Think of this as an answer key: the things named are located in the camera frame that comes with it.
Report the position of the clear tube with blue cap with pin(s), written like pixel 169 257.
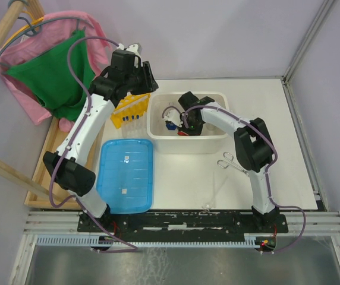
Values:
pixel 170 126

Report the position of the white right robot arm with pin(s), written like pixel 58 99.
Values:
pixel 254 149

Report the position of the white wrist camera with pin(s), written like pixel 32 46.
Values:
pixel 172 116
pixel 135 48

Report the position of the blue plastic tray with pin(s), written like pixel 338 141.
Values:
pixel 125 176

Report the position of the aluminium frame rail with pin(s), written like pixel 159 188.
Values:
pixel 311 81

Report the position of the metal clamp tongs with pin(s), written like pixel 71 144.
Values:
pixel 228 161

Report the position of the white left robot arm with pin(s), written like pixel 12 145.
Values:
pixel 66 165

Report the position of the black mounting plate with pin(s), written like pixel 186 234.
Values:
pixel 188 226

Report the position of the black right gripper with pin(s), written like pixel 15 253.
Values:
pixel 196 132

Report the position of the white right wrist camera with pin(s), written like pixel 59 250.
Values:
pixel 172 116

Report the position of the coloured plastic spoons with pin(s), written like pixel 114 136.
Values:
pixel 181 133

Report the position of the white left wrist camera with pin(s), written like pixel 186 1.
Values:
pixel 135 48

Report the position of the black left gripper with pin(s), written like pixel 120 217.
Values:
pixel 150 84

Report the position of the small glass bottle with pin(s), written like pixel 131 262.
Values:
pixel 210 127

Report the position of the green cloth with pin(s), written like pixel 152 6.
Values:
pixel 48 77

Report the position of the white plastic bin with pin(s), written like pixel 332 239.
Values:
pixel 169 142

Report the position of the clear glass funnel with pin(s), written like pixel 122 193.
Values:
pixel 207 207

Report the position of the yellow test tube rack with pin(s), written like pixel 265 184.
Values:
pixel 129 106

